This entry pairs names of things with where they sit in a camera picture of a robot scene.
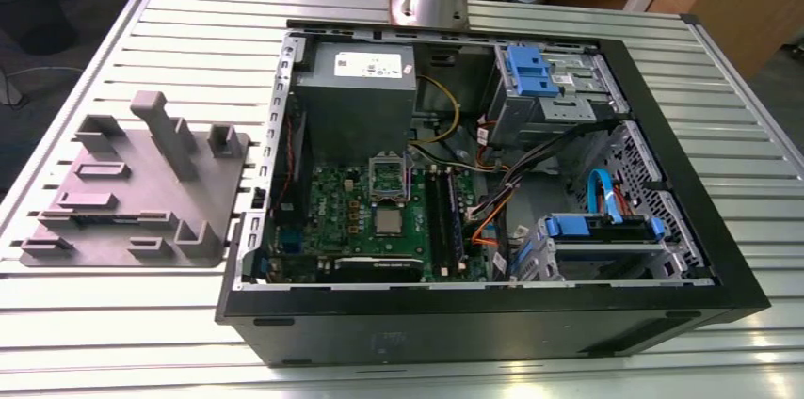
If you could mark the dark office chair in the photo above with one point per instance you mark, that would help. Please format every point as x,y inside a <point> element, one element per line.
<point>37,18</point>

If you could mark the silver disk bay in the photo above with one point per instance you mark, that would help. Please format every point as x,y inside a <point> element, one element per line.
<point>609,255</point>

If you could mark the CPU socket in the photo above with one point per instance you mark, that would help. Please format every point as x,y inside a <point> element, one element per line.
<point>390,237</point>

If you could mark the grey parts rack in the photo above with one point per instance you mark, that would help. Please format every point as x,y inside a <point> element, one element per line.
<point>144,182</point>

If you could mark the black graphics card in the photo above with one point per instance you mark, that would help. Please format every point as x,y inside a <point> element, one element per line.
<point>376,267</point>

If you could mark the grey power supply unit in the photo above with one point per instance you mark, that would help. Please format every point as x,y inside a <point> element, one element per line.
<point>351,116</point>

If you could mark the silver drive cage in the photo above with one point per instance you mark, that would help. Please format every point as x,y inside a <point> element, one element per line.
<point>558,112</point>

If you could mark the silver CPU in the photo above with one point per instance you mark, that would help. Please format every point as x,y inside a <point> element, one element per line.
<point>390,221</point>

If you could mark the black RAM slot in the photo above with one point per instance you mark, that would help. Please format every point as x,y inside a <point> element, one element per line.
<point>438,222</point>
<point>457,222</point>

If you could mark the hard disk in blue carrier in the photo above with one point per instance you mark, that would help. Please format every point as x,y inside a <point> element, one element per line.
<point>567,227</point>

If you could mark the white stand foot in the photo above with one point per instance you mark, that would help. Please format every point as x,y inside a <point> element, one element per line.
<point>9,90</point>

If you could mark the blue plastic drive bracket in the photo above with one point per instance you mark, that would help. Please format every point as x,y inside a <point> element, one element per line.
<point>530,70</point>

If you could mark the black PC case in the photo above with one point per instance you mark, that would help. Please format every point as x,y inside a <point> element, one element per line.
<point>490,333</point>

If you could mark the wooden cabinet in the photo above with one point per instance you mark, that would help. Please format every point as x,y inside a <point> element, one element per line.
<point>741,4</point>

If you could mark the green motherboard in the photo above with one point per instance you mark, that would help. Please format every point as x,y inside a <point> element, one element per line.
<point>332,211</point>

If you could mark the green RAM stick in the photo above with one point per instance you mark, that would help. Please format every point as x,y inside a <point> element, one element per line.
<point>107,218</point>

